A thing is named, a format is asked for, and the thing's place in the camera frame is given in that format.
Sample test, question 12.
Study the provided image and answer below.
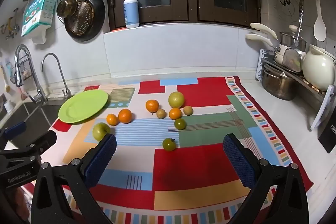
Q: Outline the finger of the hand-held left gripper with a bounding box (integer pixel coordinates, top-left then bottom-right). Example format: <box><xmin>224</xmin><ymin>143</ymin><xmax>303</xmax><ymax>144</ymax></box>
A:
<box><xmin>0</xmin><ymin>131</ymin><xmax>57</xmax><ymax>161</ymax></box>
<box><xmin>0</xmin><ymin>122</ymin><xmax>27</xmax><ymax>151</ymax></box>

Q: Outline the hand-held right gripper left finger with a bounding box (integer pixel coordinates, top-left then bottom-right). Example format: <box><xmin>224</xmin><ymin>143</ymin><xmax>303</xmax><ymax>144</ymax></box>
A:
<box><xmin>30</xmin><ymin>133</ymin><xmax>117</xmax><ymax>224</ymax></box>

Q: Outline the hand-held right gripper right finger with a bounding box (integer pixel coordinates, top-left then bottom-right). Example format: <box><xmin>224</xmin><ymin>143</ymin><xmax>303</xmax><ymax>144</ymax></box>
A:
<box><xmin>223</xmin><ymin>133</ymin><xmax>310</xmax><ymax>224</ymax></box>

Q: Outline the green apple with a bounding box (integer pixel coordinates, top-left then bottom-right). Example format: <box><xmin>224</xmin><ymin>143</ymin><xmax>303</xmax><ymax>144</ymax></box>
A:
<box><xmin>92</xmin><ymin>123</ymin><xmax>111</xmax><ymax>141</ymax></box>

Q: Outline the small orange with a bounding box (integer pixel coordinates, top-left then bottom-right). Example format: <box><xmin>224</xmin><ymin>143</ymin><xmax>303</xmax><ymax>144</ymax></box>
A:
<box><xmin>106</xmin><ymin>113</ymin><xmax>119</xmax><ymax>126</ymax></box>

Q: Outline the green plate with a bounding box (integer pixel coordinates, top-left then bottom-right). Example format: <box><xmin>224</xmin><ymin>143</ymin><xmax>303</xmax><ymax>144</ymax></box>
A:
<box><xmin>58</xmin><ymin>90</ymin><xmax>109</xmax><ymax>124</ymax></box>

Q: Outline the steel kitchen sink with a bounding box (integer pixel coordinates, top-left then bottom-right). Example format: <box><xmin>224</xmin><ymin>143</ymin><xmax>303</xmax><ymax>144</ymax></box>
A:
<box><xmin>0</xmin><ymin>101</ymin><xmax>59</xmax><ymax>132</ymax></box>

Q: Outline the chrome pull-down faucet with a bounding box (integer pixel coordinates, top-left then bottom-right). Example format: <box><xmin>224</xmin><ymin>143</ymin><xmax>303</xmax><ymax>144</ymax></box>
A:
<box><xmin>14</xmin><ymin>44</ymin><xmax>49</xmax><ymax>105</ymax></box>

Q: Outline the wooden brush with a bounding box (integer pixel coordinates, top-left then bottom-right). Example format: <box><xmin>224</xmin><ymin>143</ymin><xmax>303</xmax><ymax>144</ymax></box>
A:
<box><xmin>0</xmin><ymin>65</ymin><xmax>11</xmax><ymax>93</ymax></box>

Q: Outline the thin gooseneck faucet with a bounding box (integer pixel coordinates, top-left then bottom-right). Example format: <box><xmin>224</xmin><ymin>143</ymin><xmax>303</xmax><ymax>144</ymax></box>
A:
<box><xmin>41</xmin><ymin>53</ymin><xmax>72</xmax><ymax>99</ymax></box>

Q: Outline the colourful patterned cloth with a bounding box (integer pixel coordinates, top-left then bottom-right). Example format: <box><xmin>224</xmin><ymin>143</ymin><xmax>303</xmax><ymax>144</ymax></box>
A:
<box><xmin>20</xmin><ymin>76</ymin><xmax>314</xmax><ymax>224</ymax></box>

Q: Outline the orange with stem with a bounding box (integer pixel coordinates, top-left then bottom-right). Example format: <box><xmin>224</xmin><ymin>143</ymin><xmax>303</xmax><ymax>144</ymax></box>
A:
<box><xmin>146</xmin><ymin>99</ymin><xmax>160</xmax><ymax>114</ymax></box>

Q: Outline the large steel pot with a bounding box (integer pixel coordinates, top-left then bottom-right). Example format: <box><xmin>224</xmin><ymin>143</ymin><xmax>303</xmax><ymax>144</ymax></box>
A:
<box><xmin>261</xmin><ymin>68</ymin><xmax>298</xmax><ymax>101</ymax></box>

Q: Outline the large yellow-green citrus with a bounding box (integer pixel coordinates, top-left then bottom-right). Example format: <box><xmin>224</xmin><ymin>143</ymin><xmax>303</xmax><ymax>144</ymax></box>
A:
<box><xmin>168</xmin><ymin>91</ymin><xmax>185</xmax><ymax>108</ymax></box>

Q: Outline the black box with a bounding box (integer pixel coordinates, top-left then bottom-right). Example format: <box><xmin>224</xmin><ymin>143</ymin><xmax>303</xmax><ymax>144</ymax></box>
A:
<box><xmin>317</xmin><ymin>119</ymin><xmax>336</xmax><ymax>153</ymax></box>

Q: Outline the white plastic stand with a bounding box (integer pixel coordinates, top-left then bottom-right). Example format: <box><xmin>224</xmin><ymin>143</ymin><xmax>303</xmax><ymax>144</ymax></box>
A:
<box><xmin>310</xmin><ymin>84</ymin><xmax>336</xmax><ymax>131</ymax></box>

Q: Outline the metal dish rack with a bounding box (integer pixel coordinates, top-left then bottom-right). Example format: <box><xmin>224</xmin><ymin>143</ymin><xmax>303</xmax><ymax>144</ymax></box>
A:
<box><xmin>256</xmin><ymin>48</ymin><xmax>336</xmax><ymax>101</ymax></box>

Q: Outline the steel spatula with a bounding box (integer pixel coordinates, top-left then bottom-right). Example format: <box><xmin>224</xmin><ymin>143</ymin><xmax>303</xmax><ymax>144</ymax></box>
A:
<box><xmin>282</xmin><ymin>0</ymin><xmax>305</xmax><ymax>72</ymax></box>

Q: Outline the teal tissue package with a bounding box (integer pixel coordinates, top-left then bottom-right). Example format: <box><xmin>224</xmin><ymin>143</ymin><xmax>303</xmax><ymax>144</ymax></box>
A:
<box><xmin>21</xmin><ymin>0</ymin><xmax>58</xmax><ymax>37</ymax></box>

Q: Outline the white ceramic jar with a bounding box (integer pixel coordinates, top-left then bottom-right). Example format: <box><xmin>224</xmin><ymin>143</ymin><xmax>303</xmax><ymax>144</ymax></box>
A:
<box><xmin>302</xmin><ymin>46</ymin><xmax>336</xmax><ymax>90</ymax></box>

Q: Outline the brass perforated colander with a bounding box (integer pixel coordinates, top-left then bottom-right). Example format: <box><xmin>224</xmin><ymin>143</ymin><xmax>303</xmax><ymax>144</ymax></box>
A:
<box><xmin>66</xmin><ymin>1</ymin><xmax>94</xmax><ymax>36</ymax></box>

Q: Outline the lidded steel pot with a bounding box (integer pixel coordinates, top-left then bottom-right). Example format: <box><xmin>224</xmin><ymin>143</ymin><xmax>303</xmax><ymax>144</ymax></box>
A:
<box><xmin>279</xmin><ymin>25</ymin><xmax>307</xmax><ymax>52</ymax></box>

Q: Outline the small brass pot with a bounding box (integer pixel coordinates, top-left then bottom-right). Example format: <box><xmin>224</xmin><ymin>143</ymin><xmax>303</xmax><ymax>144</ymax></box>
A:
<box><xmin>57</xmin><ymin>0</ymin><xmax>78</xmax><ymax>18</ymax></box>

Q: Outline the black frying pan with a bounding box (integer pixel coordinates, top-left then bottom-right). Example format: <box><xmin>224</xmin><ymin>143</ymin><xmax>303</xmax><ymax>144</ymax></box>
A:
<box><xmin>64</xmin><ymin>0</ymin><xmax>106</xmax><ymax>42</ymax></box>

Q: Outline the blue pump soap bottle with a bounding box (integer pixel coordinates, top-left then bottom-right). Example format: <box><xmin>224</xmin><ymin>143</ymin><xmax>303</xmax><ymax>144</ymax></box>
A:
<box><xmin>123</xmin><ymin>0</ymin><xmax>140</xmax><ymax>29</ymax></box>

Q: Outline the white rice paddle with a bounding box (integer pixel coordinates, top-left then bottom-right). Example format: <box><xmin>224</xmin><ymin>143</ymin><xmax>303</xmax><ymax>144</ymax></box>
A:
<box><xmin>314</xmin><ymin>0</ymin><xmax>327</xmax><ymax>41</ymax></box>

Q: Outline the wire faucet basket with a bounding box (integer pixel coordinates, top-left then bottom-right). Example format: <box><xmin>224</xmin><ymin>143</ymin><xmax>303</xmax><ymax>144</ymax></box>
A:
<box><xmin>10</xmin><ymin>55</ymin><xmax>33</xmax><ymax>83</ymax></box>

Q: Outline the white wall dispenser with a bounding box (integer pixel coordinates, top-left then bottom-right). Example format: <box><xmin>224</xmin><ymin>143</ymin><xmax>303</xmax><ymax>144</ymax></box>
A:
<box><xmin>28</xmin><ymin>26</ymin><xmax>51</xmax><ymax>45</ymax></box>

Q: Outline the brass wall tap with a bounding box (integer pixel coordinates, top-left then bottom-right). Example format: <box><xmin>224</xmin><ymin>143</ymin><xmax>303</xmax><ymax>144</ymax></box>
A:
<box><xmin>0</xmin><ymin>8</ymin><xmax>21</xmax><ymax>40</ymax></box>

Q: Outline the white-handled pan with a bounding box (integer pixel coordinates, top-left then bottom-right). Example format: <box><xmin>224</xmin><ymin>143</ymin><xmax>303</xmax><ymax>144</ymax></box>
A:
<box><xmin>250</xmin><ymin>22</ymin><xmax>278</xmax><ymax>39</ymax></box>
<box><xmin>245</xmin><ymin>33</ymin><xmax>281</xmax><ymax>50</ymax></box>

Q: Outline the wall socket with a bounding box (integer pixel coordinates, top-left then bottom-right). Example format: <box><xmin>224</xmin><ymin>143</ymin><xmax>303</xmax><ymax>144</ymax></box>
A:
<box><xmin>316</xmin><ymin>40</ymin><xmax>336</xmax><ymax>56</ymax></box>

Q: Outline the wire trivet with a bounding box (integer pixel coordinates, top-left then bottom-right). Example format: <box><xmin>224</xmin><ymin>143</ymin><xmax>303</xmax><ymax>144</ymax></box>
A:
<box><xmin>274</xmin><ymin>4</ymin><xmax>302</xmax><ymax>24</ymax></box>

